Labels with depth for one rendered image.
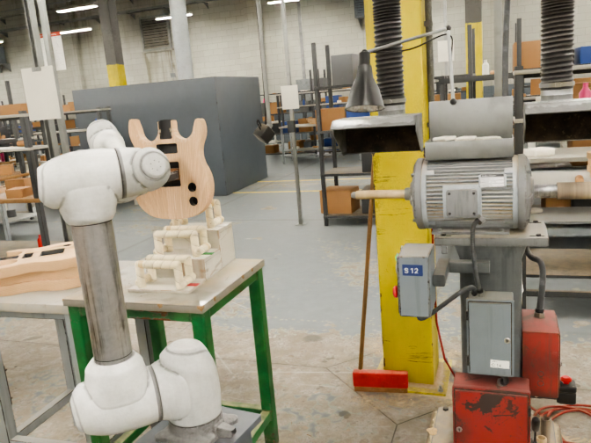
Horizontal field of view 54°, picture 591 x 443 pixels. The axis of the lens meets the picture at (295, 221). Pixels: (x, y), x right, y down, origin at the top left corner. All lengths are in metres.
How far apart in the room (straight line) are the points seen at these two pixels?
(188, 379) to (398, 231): 1.72
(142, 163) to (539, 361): 1.46
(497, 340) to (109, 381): 1.21
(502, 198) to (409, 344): 1.48
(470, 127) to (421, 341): 1.47
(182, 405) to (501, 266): 1.12
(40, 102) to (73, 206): 2.07
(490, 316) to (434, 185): 0.47
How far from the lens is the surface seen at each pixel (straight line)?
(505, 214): 2.01
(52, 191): 1.49
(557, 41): 2.09
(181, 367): 1.65
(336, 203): 7.23
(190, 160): 2.35
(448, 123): 2.15
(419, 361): 3.32
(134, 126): 2.46
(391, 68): 2.14
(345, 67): 7.10
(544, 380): 2.21
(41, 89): 3.51
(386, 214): 3.07
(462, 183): 2.00
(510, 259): 2.05
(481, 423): 2.17
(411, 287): 1.84
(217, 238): 2.48
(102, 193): 1.49
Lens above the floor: 1.63
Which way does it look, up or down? 12 degrees down
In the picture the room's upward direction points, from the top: 5 degrees counter-clockwise
